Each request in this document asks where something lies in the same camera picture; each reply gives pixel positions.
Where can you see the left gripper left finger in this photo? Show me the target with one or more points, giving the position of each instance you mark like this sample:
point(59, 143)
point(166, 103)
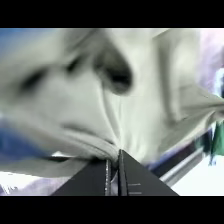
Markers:
point(88, 181)

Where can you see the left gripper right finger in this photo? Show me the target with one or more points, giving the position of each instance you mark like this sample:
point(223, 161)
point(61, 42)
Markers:
point(140, 181)

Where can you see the white shirt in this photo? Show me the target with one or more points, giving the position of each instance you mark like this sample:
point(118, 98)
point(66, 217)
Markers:
point(100, 100)

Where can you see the green garment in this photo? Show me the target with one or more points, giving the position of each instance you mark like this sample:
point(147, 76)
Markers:
point(218, 141)

